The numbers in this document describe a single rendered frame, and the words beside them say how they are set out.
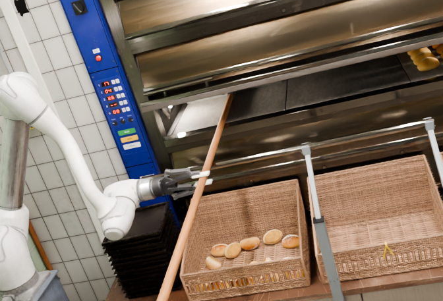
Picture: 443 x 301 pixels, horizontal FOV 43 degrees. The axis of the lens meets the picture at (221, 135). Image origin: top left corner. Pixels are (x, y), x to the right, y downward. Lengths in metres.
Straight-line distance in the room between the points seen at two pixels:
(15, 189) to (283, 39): 1.29
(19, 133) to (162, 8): 0.82
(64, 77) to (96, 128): 0.29
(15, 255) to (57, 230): 0.97
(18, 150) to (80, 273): 1.19
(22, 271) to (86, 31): 1.08
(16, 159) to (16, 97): 0.33
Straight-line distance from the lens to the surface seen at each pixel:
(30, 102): 2.13
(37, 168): 3.07
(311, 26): 2.52
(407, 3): 2.54
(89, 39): 2.67
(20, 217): 2.43
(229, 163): 2.34
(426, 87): 2.65
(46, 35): 2.77
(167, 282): 1.67
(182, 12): 2.54
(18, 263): 2.29
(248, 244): 2.77
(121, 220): 2.14
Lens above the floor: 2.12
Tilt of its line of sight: 21 degrees down
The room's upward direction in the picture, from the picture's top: 17 degrees counter-clockwise
